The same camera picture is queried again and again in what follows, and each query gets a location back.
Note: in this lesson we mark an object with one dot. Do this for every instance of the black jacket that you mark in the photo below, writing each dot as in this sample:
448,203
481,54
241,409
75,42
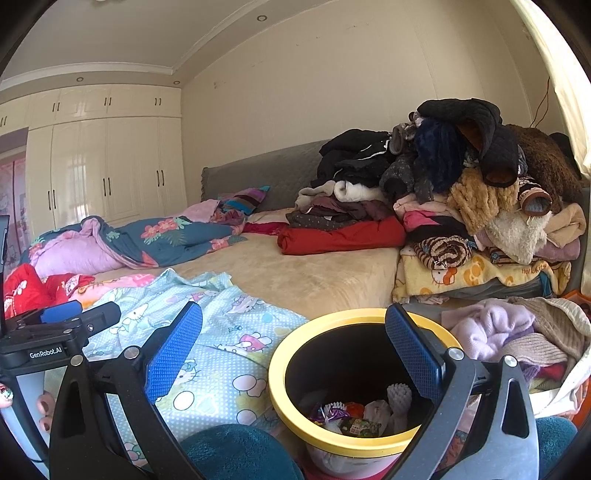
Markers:
355,147

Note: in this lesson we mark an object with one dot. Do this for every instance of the cream curtain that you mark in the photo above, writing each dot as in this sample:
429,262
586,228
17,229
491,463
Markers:
568,92

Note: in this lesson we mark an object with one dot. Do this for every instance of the light blue cartoon blanket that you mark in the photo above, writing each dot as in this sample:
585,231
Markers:
231,314

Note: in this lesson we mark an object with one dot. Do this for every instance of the person's leg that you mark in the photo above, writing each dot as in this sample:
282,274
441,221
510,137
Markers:
556,447
240,452

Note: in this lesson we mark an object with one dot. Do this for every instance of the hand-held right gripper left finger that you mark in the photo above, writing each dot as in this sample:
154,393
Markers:
178,350

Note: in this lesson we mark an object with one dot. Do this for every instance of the person's right leg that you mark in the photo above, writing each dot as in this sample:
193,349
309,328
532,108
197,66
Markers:
556,447

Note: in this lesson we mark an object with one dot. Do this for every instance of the yellow-rimmed black trash bin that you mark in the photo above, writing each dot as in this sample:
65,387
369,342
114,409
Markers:
332,350

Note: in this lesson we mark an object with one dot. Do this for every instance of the grey padded headboard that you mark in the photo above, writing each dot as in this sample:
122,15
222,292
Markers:
277,175

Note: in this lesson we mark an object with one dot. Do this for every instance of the person's left leg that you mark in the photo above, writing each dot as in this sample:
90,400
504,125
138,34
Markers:
240,452

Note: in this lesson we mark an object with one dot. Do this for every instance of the beige bedspread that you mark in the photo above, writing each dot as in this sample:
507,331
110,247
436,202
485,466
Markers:
323,277

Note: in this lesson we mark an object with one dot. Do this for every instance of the dark dotted garment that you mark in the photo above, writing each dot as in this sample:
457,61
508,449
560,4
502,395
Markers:
332,217

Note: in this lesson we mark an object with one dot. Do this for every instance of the purple candy wrapper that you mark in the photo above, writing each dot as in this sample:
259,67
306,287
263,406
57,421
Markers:
318,415

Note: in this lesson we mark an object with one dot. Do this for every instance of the black quilted coat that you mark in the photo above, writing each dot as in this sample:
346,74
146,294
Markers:
489,134

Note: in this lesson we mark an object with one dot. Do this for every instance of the white wardrobe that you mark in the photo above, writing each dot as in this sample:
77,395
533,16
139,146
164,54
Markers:
92,175

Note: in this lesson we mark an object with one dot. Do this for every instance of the bright pink garment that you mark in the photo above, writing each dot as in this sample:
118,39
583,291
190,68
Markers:
422,220

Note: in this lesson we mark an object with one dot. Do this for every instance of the pale pink garment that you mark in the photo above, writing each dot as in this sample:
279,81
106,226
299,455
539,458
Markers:
415,203

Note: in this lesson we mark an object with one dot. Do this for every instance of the navy fuzzy garment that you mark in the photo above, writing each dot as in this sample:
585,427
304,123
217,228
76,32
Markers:
438,152

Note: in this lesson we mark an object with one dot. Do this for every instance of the brown striped plush garment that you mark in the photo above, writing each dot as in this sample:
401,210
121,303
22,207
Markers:
443,253

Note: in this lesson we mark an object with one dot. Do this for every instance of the cream fleece garment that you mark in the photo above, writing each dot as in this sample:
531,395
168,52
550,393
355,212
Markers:
517,235

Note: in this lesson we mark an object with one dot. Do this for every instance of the blue floral quilt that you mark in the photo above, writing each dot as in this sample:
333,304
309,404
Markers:
161,235

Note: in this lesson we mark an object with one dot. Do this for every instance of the tan fuzzy garment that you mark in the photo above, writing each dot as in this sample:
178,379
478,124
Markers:
475,198

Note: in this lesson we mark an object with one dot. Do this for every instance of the white laundry bag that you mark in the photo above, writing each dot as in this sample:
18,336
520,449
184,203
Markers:
568,387

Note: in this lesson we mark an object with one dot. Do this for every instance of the lilac sweater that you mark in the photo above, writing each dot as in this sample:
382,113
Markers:
489,327

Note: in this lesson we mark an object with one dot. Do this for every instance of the red folded cloth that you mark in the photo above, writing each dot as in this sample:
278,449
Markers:
341,237

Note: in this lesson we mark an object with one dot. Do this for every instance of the yellow cartoon blanket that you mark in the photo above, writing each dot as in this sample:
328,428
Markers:
485,277

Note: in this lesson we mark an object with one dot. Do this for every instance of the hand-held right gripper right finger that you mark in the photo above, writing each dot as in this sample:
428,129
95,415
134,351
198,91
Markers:
413,350

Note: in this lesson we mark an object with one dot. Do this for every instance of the brown plush blanket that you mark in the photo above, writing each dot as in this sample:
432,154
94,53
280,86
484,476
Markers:
554,161

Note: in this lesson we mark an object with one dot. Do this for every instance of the white pleated paper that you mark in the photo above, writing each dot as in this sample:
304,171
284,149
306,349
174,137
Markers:
333,406

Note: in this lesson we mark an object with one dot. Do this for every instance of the striped pillow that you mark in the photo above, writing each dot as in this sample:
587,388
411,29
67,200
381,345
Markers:
244,199

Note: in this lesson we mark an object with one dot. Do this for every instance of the red plastic bag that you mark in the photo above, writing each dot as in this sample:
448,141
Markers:
354,410

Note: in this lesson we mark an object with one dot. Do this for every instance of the white printed foam net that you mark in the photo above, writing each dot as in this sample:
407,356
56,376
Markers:
398,401

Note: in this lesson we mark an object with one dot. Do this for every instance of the white fleece garment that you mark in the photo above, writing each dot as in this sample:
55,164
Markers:
355,191

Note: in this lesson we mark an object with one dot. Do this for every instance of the peach fleece garment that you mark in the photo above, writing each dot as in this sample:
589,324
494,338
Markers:
568,226

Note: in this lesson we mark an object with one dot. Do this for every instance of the white plastic bag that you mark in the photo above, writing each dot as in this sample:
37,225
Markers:
376,410

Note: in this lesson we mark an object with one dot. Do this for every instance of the red floral garment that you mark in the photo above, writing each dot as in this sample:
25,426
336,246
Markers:
27,286

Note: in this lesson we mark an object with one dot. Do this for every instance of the striped garment with brown cuff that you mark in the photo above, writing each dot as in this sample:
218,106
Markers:
535,201

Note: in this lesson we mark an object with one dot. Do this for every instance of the dark green snack packet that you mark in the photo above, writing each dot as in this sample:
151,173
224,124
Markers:
362,428

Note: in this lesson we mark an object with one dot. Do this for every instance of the pink cartoon blanket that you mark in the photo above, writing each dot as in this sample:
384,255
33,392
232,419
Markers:
120,284

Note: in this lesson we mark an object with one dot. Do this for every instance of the pink cartoon cabinet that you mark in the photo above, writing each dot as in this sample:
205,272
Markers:
16,207

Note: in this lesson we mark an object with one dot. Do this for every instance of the grey speckled garment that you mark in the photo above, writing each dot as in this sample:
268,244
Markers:
397,175

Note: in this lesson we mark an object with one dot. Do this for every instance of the beige knit cardigan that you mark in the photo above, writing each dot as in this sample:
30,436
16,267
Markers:
554,318

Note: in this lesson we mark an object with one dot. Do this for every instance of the person's left hand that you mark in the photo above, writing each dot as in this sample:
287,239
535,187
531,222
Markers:
48,410

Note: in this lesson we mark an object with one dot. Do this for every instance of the pale pink pillow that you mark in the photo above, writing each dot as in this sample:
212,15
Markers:
198,211

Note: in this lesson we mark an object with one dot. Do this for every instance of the black garment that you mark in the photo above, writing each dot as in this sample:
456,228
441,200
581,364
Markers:
443,229

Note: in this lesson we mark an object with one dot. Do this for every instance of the grey folded blanket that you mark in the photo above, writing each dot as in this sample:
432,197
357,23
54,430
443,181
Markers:
508,290

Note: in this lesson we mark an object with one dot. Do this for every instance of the purple knit garment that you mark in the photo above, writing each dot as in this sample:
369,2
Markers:
531,373

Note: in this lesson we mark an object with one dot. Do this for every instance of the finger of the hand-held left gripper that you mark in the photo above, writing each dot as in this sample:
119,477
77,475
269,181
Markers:
62,311
99,316

